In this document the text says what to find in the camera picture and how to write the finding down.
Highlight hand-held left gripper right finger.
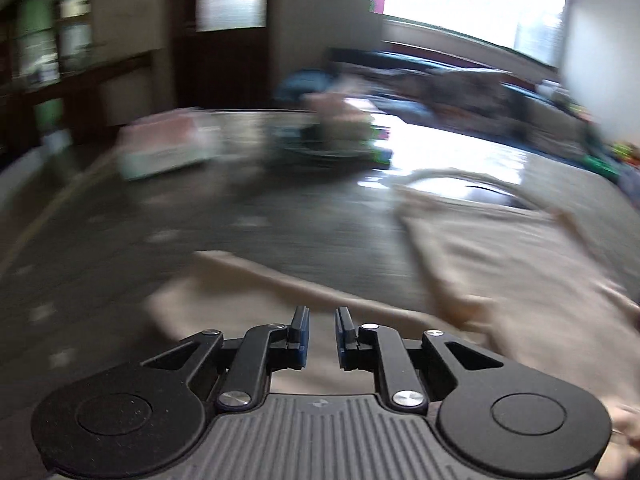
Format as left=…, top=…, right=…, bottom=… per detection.
left=334, top=306, right=505, bottom=413

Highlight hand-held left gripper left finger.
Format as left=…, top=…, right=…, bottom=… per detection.
left=141, top=305, right=310, bottom=412

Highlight beige cloth garment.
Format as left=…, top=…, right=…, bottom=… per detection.
left=145, top=169, right=640, bottom=480

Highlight pink and white box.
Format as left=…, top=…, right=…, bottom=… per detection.
left=116, top=110, right=224, bottom=182

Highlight grey sofa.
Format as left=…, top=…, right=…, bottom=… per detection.
left=325, top=47, right=621, bottom=181

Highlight dark wooden door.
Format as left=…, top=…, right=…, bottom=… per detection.
left=172, top=0, right=273, bottom=111

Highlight colourful toys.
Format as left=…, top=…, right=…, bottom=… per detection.
left=582, top=135, right=640, bottom=186

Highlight bright window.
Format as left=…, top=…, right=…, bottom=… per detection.
left=382, top=0, right=568, bottom=66

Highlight dark shelf cabinet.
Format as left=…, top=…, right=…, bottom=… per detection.
left=0, top=0, right=156, bottom=161

